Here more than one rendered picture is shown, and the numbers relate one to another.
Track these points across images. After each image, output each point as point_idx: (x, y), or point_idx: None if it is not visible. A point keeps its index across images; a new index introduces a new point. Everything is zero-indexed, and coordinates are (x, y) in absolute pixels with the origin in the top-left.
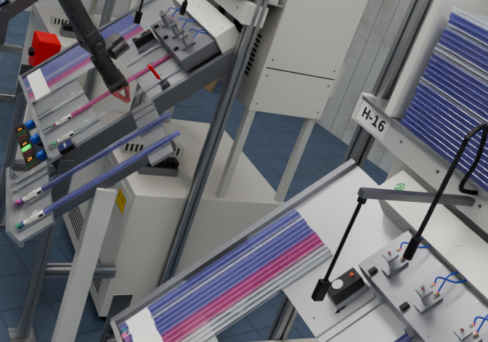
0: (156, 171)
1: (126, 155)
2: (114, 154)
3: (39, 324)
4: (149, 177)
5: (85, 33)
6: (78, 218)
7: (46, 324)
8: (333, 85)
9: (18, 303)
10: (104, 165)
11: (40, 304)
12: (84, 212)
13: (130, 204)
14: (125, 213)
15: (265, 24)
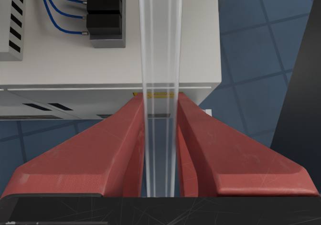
0: (124, 1)
1: (35, 52)
2: (31, 83)
3: (176, 178)
4: (137, 25)
5: None
6: (32, 116)
7: (176, 170)
8: None
9: (141, 196)
10: (19, 94)
11: (143, 172)
12: (38, 113)
13: (208, 90)
14: (197, 95)
15: None
